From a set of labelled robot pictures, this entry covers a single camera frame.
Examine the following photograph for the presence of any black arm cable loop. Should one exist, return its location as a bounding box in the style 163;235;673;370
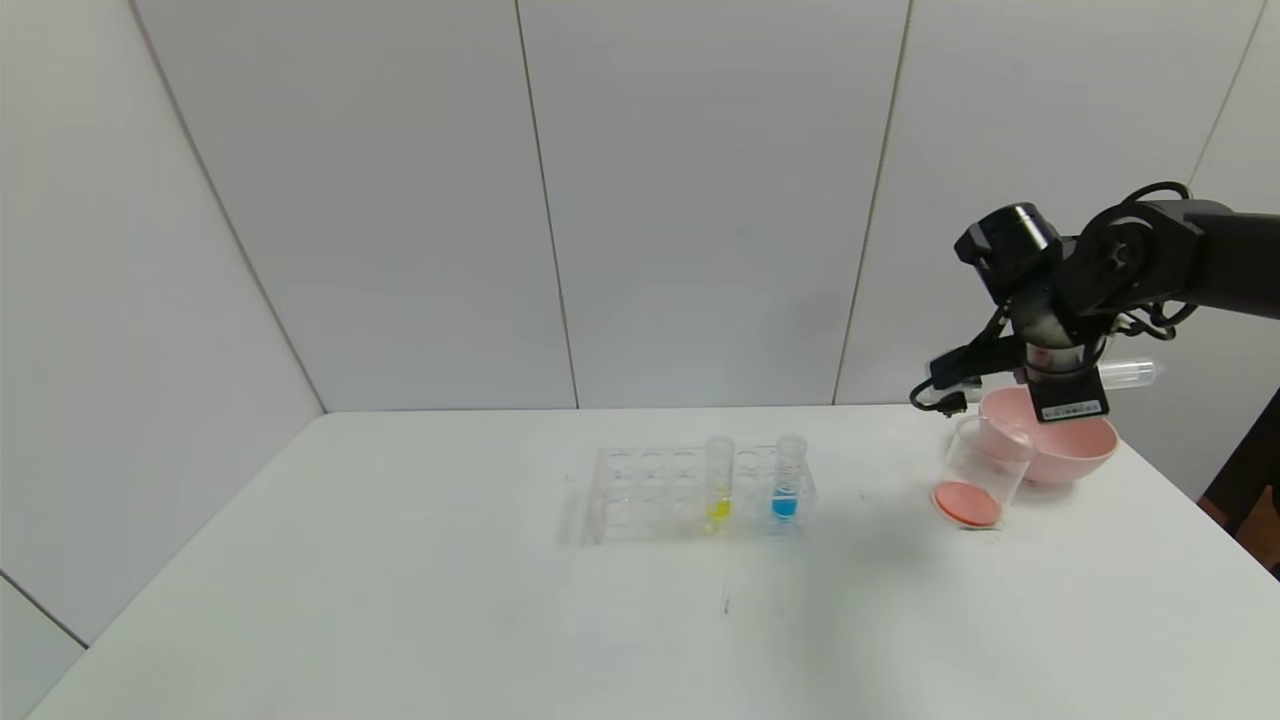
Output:
1095;182;1201;341

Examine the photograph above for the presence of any test tube with blue pigment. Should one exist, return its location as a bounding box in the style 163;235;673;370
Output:
773;435;807;521

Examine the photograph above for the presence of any clear plastic beaker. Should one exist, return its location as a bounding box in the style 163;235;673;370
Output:
932;415;1037;531

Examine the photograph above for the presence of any dark brown furniture piece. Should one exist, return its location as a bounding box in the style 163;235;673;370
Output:
1197;385;1280;583

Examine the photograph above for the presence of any clear plastic test tube rack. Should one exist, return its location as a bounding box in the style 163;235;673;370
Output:
587;443;817;546

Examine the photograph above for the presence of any pink bowl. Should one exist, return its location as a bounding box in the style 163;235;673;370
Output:
980;385;1119;487

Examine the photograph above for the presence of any test tube with yellow pigment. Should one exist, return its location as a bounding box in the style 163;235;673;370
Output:
702;436;735;523

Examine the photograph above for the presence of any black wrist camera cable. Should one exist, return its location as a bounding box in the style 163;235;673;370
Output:
908;305;1011;416

